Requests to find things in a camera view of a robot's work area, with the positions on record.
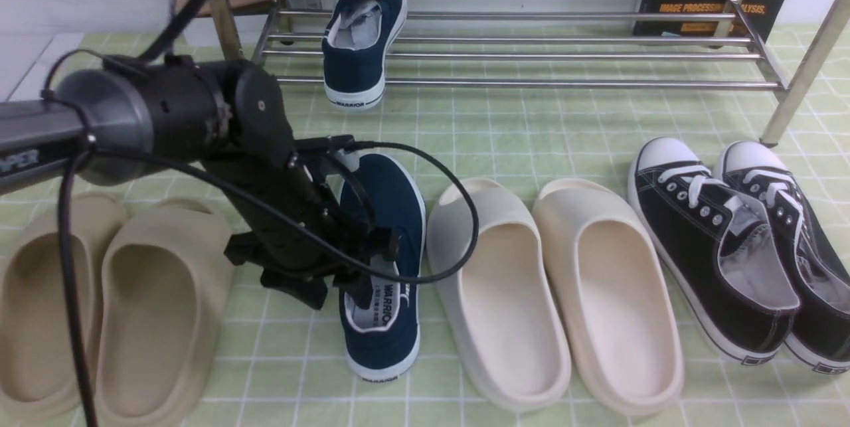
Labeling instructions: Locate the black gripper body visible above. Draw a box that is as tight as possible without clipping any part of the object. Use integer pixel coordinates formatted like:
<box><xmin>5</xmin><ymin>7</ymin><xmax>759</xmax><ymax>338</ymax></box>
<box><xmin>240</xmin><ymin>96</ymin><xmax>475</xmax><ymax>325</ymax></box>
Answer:
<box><xmin>201</xmin><ymin>137</ymin><xmax>401</xmax><ymax>310</ymax></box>

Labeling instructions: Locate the navy slip-on shoe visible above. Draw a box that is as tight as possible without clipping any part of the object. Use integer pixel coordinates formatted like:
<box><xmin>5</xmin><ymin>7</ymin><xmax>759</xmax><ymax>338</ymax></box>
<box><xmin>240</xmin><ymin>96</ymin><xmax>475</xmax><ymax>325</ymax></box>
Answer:
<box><xmin>321</xmin><ymin>0</ymin><xmax>408</xmax><ymax>112</ymax></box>
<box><xmin>338</xmin><ymin>153</ymin><xmax>426</xmax><ymax>383</ymax></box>

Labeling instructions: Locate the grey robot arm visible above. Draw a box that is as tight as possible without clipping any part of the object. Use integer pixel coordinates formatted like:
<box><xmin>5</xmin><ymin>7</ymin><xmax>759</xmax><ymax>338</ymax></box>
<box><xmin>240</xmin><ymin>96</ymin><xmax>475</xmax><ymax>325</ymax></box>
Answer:
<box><xmin>1</xmin><ymin>56</ymin><xmax>400</xmax><ymax>309</ymax></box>

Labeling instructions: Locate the metal shoe rack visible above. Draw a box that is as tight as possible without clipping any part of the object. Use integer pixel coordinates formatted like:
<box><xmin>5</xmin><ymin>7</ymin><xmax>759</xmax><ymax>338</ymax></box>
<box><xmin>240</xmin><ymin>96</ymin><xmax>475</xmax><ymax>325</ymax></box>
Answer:
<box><xmin>206</xmin><ymin>0</ymin><xmax>850</xmax><ymax>147</ymax></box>

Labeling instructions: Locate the tan foam slide right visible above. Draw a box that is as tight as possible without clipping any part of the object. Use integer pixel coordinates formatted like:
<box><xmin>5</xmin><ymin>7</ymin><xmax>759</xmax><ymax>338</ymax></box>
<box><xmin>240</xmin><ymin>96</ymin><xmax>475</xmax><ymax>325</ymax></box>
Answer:
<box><xmin>95</xmin><ymin>198</ymin><xmax>236</xmax><ymax>426</ymax></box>

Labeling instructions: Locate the tan foam slide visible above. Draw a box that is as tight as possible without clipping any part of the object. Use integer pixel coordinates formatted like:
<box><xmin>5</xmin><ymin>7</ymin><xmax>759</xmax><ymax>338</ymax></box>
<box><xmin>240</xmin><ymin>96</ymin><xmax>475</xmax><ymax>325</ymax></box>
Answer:
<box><xmin>1</xmin><ymin>192</ymin><xmax>128</xmax><ymax>422</ymax></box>
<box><xmin>95</xmin><ymin>198</ymin><xmax>236</xmax><ymax>426</ymax></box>

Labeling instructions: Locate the cream foam slide left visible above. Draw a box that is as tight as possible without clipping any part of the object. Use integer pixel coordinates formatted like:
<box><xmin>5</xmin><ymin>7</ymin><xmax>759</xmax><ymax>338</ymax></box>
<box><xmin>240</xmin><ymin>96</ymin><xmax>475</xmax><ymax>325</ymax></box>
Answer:
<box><xmin>435</xmin><ymin>178</ymin><xmax>571</xmax><ymax>414</ymax></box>

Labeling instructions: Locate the cream foam slide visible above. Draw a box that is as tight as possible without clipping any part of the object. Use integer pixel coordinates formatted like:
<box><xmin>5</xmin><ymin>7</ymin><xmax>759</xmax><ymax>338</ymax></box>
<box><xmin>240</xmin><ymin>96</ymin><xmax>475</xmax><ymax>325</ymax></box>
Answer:
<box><xmin>532</xmin><ymin>178</ymin><xmax>684</xmax><ymax>417</ymax></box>
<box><xmin>435</xmin><ymin>178</ymin><xmax>571</xmax><ymax>414</ymax></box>

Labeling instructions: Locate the tan foam slide left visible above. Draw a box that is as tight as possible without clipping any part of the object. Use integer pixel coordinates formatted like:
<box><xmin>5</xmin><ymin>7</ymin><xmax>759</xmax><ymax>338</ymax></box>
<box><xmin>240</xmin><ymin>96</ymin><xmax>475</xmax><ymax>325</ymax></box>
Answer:
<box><xmin>1</xmin><ymin>192</ymin><xmax>128</xmax><ymax>422</ymax></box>

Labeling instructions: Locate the cream foam slide right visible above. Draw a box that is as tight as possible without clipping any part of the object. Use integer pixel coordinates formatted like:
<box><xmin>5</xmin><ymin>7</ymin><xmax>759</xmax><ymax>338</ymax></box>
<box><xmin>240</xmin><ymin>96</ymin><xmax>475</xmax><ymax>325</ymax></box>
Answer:
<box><xmin>532</xmin><ymin>178</ymin><xmax>684</xmax><ymax>417</ymax></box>

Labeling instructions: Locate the black canvas sneaker left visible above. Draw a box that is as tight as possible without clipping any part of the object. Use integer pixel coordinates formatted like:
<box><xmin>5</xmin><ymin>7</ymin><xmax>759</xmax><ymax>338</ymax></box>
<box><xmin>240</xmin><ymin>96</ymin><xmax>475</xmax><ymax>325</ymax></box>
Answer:
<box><xmin>628</xmin><ymin>137</ymin><xmax>801</xmax><ymax>366</ymax></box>

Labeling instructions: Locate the black canvas sneaker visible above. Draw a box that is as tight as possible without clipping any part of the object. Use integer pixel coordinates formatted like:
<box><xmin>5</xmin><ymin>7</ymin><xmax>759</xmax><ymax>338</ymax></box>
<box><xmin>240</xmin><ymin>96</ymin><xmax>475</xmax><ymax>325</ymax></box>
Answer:
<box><xmin>628</xmin><ymin>137</ymin><xmax>801</xmax><ymax>366</ymax></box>
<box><xmin>713</xmin><ymin>141</ymin><xmax>849</xmax><ymax>375</ymax></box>

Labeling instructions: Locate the black canvas sneaker right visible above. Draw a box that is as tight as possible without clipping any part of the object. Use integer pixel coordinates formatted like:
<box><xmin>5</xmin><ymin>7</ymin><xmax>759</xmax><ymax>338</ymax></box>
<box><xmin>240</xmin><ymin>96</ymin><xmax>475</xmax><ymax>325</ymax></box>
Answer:
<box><xmin>713</xmin><ymin>141</ymin><xmax>849</xmax><ymax>375</ymax></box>

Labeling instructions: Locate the black cable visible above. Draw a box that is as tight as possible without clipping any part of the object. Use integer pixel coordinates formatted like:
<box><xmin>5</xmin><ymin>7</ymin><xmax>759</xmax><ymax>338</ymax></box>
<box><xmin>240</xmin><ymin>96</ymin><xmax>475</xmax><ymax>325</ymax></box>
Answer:
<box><xmin>40</xmin><ymin>0</ymin><xmax>480</xmax><ymax>427</ymax></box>

